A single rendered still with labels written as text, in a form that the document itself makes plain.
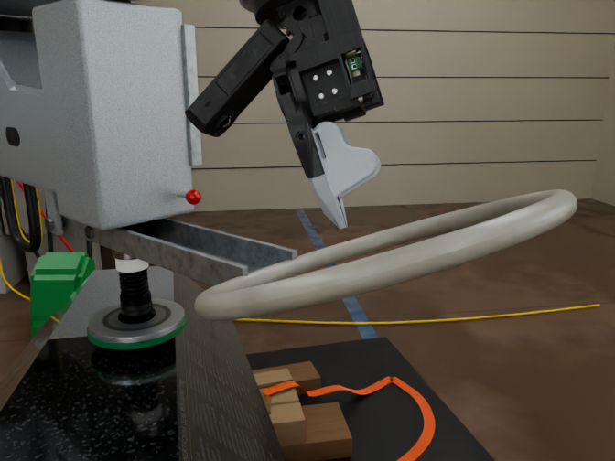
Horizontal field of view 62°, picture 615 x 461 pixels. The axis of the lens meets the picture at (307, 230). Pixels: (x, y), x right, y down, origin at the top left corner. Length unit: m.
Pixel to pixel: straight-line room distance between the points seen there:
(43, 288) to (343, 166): 2.47
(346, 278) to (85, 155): 0.71
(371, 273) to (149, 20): 0.78
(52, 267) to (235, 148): 3.52
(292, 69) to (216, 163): 5.55
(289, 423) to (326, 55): 1.73
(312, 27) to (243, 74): 0.07
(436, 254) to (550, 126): 6.66
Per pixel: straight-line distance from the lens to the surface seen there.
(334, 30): 0.47
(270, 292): 0.49
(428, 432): 2.35
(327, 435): 2.14
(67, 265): 2.81
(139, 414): 1.03
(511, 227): 0.50
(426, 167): 6.43
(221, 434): 1.09
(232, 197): 6.06
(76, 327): 1.41
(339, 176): 0.44
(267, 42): 0.47
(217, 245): 1.03
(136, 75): 1.08
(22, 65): 1.47
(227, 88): 0.47
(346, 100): 0.44
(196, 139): 1.14
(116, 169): 1.06
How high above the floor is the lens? 1.40
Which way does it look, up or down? 16 degrees down
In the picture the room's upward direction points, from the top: straight up
